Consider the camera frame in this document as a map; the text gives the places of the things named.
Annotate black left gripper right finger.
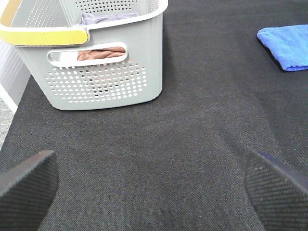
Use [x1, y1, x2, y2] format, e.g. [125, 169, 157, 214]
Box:
[244, 151, 308, 231]

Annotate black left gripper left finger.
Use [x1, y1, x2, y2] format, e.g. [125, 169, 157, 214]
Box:
[0, 150, 59, 231]

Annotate black table cloth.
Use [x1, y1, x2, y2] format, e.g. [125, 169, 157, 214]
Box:
[0, 0, 308, 231]

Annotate folded blue towel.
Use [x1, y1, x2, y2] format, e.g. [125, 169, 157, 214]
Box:
[257, 24, 308, 72]

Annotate grey perforated laundry basket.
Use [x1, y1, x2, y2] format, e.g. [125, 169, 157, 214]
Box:
[11, 0, 168, 110]

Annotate brown towel in basket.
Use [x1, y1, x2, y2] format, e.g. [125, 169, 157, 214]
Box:
[77, 47, 126, 61]

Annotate grey-purple towel in basket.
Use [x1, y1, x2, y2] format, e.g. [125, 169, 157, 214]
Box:
[79, 12, 140, 26]

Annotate yellow basket handle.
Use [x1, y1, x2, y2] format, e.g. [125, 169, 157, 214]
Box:
[0, 0, 89, 46]

